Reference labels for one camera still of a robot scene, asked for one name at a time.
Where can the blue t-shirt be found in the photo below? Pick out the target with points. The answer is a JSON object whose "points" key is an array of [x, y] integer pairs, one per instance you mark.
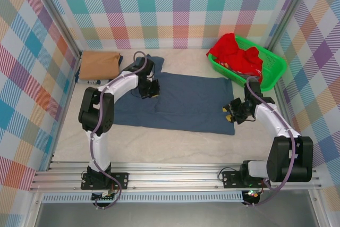
{"points": [[186, 99]]}

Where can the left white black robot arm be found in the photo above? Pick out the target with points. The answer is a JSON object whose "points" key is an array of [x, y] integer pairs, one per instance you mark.
{"points": [[98, 152]]}

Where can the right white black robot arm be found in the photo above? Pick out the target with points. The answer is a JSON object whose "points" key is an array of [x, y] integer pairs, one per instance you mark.
{"points": [[273, 123]]}

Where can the dark grey garment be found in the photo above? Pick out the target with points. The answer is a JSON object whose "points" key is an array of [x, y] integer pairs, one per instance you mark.
{"points": [[240, 72]]}

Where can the green plastic basket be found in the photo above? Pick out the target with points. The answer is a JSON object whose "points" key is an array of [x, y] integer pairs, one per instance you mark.
{"points": [[273, 62]]}

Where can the tan folded t-shirt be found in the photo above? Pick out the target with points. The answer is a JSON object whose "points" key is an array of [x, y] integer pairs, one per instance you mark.
{"points": [[99, 65]]}

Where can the red t-shirt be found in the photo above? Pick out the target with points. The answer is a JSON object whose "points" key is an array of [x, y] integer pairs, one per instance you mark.
{"points": [[233, 54]]}

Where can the navy white printed folded t-shirt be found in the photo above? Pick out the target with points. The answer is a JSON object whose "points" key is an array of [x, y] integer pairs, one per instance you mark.
{"points": [[91, 81]]}

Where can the steel bottom plate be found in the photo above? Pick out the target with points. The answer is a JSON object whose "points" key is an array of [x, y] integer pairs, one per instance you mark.
{"points": [[172, 215]]}

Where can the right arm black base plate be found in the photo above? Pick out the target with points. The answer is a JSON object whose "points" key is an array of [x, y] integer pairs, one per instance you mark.
{"points": [[231, 179]]}

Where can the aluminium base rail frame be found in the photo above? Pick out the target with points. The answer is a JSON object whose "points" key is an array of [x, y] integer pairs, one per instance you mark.
{"points": [[172, 177]]}

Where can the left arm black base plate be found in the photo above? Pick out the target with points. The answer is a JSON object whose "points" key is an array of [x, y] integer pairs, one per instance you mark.
{"points": [[120, 180]]}

